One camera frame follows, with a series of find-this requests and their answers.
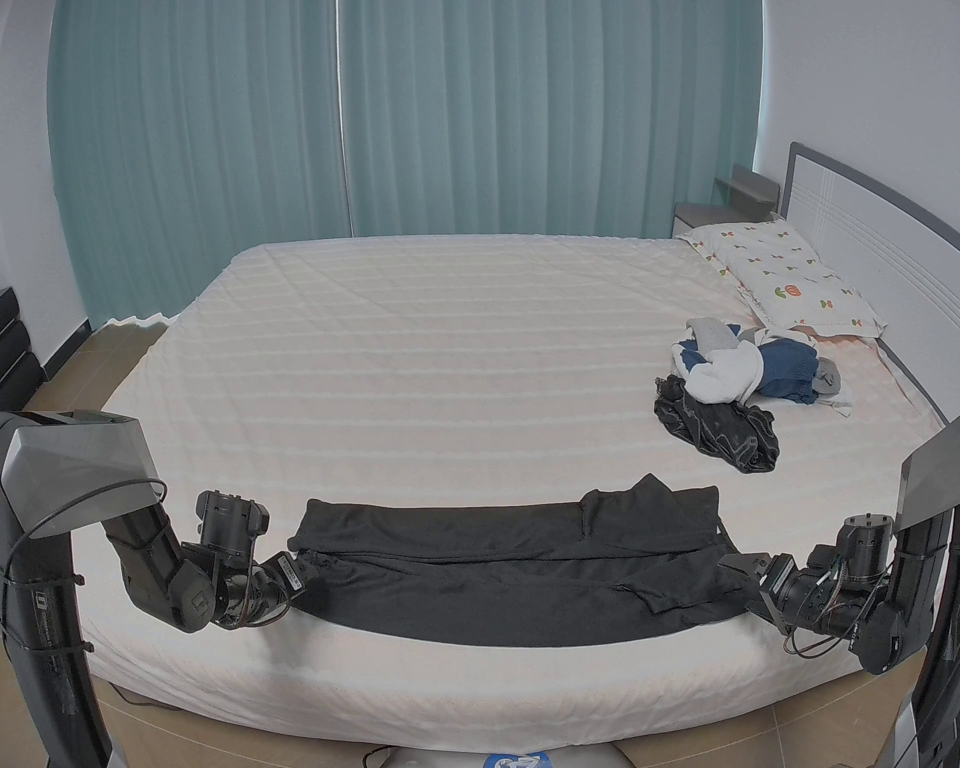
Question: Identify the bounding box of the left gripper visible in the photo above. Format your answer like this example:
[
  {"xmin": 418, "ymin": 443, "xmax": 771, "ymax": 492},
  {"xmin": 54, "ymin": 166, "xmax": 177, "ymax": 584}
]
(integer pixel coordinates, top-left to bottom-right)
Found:
[{"xmin": 243, "ymin": 551, "xmax": 316, "ymax": 625}]

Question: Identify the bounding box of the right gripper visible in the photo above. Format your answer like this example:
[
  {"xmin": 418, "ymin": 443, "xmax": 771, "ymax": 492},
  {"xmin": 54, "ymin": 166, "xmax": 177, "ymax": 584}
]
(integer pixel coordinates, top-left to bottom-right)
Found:
[{"xmin": 757, "ymin": 555, "xmax": 835, "ymax": 631}]

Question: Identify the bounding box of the black T-shirt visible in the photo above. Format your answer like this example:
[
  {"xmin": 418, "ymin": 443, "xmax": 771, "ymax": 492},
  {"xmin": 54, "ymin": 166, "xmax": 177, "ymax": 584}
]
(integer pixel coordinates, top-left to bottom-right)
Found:
[{"xmin": 288, "ymin": 474, "xmax": 766, "ymax": 648}]

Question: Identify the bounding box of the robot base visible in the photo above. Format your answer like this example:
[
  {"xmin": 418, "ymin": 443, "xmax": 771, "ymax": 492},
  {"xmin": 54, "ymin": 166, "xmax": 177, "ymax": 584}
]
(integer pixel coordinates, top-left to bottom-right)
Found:
[{"xmin": 390, "ymin": 742, "xmax": 631, "ymax": 768}]

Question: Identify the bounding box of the pile of clothes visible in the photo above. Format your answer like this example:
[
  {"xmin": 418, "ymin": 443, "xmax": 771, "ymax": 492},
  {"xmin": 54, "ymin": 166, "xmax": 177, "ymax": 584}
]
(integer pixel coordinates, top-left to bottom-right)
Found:
[{"xmin": 669, "ymin": 317, "xmax": 855, "ymax": 410}]

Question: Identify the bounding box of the bed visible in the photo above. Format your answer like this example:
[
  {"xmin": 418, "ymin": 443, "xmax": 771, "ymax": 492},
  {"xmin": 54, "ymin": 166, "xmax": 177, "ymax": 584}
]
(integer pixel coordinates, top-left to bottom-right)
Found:
[{"xmin": 75, "ymin": 141, "xmax": 960, "ymax": 744}]

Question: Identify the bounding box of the black shiny garment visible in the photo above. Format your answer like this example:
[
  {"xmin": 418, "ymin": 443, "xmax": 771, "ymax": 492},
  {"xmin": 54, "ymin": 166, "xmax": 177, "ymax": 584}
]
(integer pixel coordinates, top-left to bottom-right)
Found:
[{"xmin": 652, "ymin": 373, "xmax": 781, "ymax": 475}]

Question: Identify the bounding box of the white printed pillow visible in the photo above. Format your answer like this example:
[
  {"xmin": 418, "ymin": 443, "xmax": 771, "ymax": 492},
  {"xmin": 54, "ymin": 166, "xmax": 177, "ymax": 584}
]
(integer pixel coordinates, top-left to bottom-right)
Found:
[{"xmin": 675, "ymin": 219, "xmax": 888, "ymax": 336}]

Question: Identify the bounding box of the grey bedside table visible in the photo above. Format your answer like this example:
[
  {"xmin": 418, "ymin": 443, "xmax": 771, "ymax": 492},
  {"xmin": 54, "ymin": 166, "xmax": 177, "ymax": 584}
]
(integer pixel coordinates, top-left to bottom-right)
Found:
[{"xmin": 672, "ymin": 165, "xmax": 781, "ymax": 235}]

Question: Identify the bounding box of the blue-green curtain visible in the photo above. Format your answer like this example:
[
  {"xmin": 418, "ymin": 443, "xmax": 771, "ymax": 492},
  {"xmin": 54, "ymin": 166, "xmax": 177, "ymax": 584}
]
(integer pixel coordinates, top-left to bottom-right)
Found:
[
  {"xmin": 339, "ymin": 0, "xmax": 766, "ymax": 240},
  {"xmin": 46, "ymin": 0, "xmax": 354, "ymax": 331}
]

